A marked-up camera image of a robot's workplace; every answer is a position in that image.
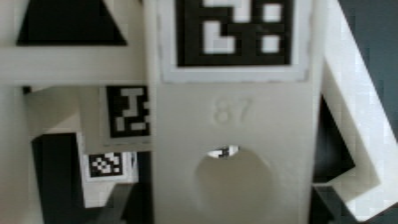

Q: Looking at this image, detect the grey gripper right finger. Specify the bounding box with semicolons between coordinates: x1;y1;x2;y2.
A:
308;184;358;224

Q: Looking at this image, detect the white chair back part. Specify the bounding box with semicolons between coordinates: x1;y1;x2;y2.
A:
0;0;326;224

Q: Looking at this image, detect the white chair seat part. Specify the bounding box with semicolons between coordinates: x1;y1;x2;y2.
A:
22;0;398;214

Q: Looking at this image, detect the white chair leg block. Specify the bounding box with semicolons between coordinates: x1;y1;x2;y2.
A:
76;134;138;208

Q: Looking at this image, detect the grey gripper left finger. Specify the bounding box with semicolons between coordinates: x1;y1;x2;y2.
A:
95;183;136;224

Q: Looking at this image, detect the white chair leg with tag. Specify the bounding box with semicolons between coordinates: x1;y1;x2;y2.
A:
78;85;150;154

